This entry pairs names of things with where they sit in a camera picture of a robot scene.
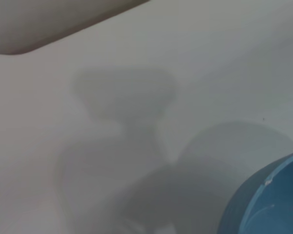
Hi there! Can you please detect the blue bowl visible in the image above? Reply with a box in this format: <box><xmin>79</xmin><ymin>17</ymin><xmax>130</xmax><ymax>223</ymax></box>
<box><xmin>216</xmin><ymin>149</ymin><xmax>293</xmax><ymax>234</ymax></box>

